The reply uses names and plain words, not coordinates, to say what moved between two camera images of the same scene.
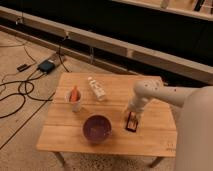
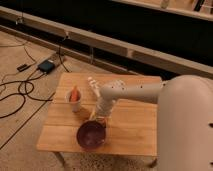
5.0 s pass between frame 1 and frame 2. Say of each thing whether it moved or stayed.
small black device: stayed
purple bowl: moved
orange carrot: stayed
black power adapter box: stayed
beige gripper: moved
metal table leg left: stayed
